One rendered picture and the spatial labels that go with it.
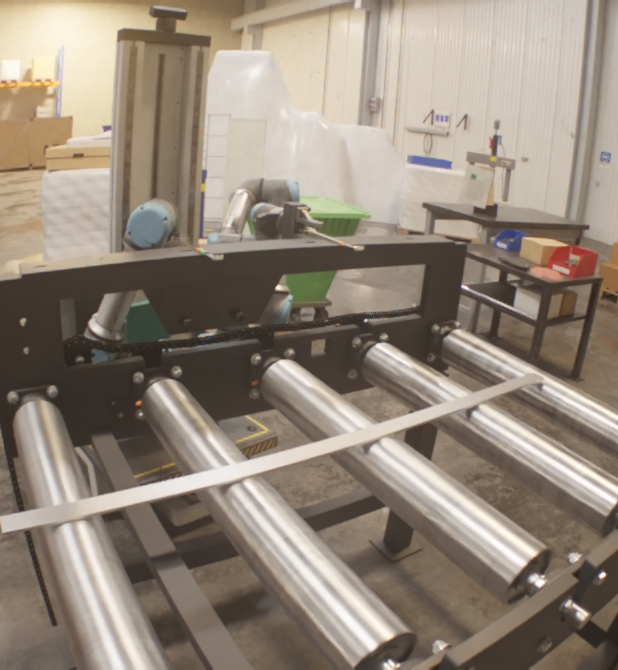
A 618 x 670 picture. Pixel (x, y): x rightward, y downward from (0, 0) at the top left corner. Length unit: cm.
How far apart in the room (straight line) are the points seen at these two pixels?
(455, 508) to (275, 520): 29
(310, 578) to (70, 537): 34
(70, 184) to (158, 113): 269
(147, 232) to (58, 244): 325
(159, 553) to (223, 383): 56
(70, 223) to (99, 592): 412
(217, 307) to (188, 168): 82
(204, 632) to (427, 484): 44
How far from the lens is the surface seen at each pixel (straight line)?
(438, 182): 799
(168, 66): 203
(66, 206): 467
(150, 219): 154
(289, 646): 184
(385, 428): 111
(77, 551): 82
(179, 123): 205
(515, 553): 89
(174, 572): 96
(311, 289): 410
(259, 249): 132
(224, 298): 132
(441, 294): 173
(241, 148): 498
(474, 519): 93
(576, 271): 370
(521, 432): 121
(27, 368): 125
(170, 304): 127
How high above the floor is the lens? 146
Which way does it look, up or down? 22 degrees down
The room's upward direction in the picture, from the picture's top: 4 degrees clockwise
